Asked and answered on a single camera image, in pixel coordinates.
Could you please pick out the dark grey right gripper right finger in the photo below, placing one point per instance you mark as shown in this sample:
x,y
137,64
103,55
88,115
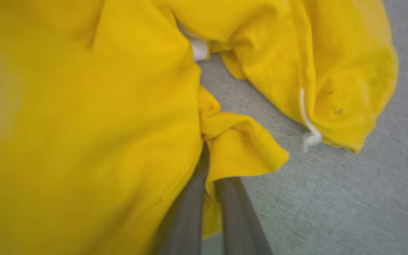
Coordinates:
x,y
241,223

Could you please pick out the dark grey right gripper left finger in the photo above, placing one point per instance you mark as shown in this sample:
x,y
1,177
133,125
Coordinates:
x,y
184,219

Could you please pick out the yellow cartoon print t-shirt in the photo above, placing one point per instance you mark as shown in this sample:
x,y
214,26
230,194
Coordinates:
x,y
83,124

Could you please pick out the grey fabric sofa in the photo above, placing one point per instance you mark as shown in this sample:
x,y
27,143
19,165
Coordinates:
x,y
331,198

